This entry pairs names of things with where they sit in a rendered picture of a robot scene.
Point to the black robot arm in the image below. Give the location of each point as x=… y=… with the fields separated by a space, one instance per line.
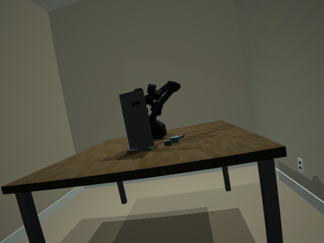
x=170 y=87

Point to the light teal cube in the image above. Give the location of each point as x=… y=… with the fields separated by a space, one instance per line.
x=175 y=139

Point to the grey panel with socket openings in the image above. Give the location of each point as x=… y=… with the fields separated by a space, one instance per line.
x=136 y=120

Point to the teal square block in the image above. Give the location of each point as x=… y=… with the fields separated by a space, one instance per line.
x=168 y=142

